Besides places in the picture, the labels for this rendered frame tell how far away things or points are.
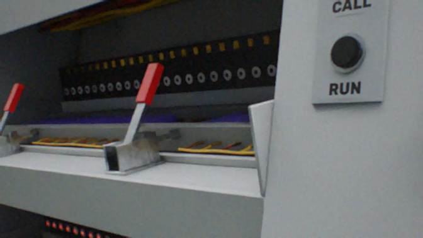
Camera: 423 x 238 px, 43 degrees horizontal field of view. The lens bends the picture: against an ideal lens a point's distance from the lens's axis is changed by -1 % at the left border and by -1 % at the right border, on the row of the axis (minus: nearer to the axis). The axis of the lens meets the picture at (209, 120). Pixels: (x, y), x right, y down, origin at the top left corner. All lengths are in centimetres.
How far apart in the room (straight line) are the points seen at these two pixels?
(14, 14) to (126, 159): 31
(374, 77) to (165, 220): 18
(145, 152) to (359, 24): 21
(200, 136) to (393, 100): 21
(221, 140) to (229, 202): 11
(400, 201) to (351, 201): 2
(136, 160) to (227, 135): 7
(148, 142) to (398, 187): 23
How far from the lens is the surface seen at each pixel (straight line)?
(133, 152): 42
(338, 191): 27
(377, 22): 27
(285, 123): 30
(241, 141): 41
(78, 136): 60
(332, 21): 29
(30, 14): 64
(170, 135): 45
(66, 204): 49
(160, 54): 65
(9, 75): 87
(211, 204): 33
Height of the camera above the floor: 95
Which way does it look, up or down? 7 degrees up
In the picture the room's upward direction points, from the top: 6 degrees clockwise
